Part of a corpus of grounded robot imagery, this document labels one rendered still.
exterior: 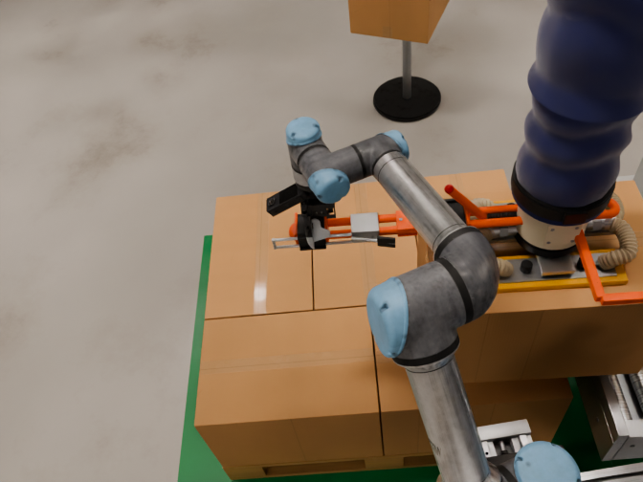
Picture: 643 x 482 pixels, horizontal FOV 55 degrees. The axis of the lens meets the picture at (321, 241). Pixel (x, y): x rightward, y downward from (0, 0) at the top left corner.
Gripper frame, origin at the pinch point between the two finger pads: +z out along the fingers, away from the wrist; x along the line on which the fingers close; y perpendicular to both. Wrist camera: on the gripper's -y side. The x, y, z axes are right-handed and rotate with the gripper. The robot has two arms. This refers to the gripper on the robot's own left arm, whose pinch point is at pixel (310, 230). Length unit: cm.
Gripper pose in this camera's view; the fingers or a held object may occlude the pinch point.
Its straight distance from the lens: 157.2
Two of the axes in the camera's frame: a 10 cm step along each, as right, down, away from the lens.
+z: 0.9, 6.1, 7.9
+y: 10.0, -0.7, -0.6
